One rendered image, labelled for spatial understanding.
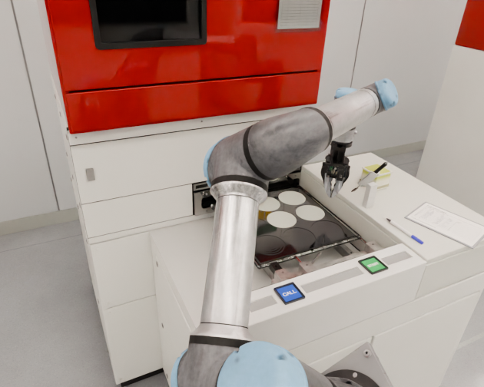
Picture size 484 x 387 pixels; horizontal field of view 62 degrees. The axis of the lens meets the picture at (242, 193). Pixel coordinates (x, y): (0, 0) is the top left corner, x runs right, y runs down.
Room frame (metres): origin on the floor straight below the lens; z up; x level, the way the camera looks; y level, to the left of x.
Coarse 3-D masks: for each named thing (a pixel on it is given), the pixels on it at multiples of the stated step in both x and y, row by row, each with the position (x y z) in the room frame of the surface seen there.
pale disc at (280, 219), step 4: (276, 212) 1.18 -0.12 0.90; (280, 212) 1.18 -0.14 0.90; (284, 212) 1.18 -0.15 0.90; (268, 216) 1.15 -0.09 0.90; (272, 216) 1.15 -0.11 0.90; (276, 216) 1.15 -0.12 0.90; (280, 216) 1.15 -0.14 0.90; (284, 216) 1.15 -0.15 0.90; (288, 216) 1.15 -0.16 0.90; (292, 216) 1.16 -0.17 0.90; (268, 220) 1.12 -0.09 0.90; (272, 220) 1.12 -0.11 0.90; (276, 220) 1.12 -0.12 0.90; (280, 220) 1.12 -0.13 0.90; (284, 220) 1.13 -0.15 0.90; (288, 220) 1.13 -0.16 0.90; (292, 220) 1.13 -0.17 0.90; (296, 220) 1.13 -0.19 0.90; (272, 224) 1.10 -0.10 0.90; (276, 224) 1.10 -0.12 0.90; (280, 224) 1.10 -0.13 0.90; (284, 224) 1.10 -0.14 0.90; (288, 224) 1.10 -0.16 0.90; (292, 224) 1.10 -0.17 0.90
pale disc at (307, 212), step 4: (300, 208) 1.21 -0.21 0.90; (304, 208) 1.21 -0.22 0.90; (308, 208) 1.21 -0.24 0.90; (312, 208) 1.21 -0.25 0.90; (316, 208) 1.21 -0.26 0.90; (296, 212) 1.18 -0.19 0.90; (300, 212) 1.18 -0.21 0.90; (304, 212) 1.18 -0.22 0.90; (308, 212) 1.18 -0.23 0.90; (312, 212) 1.18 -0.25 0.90; (316, 212) 1.18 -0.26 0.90; (320, 212) 1.19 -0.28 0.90; (300, 216) 1.16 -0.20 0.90; (304, 216) 1.16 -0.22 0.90; (308, 216) 1.16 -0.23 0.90; (312, 216) 1.16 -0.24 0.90; (316, 216) 1.16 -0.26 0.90; (320, 216) 1.16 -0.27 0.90
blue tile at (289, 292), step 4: (292, 284) 0.75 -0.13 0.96; (280, 288) 0.73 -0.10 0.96; (284, 288) 0.73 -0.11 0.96; (288, 288) 0.73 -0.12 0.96; (292, 288) 0.74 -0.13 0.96; (280, 292) 0.72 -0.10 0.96; (284, 292) 0.72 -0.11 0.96; (288, 292) 0.72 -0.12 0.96; (292, 292) 0.72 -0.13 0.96; (296, 292) 0.72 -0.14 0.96; (284, 296) 0.71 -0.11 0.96; (288, 296) 0.71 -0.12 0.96; (292, 296) 0.71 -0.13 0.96; (296, 296) 0.71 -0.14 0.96; (300, 296) 0.71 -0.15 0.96; (288, 300) 0.69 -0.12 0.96
